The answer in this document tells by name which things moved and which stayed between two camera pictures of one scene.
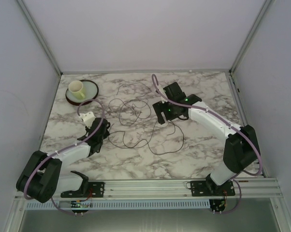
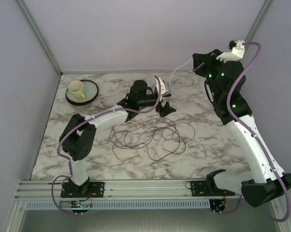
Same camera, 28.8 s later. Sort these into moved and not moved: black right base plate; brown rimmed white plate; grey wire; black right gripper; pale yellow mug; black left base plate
Moved: black right gripper; grey wire
Not moved: black left base plate; black right base plate; brown rimmed white plate; pale yellow mug
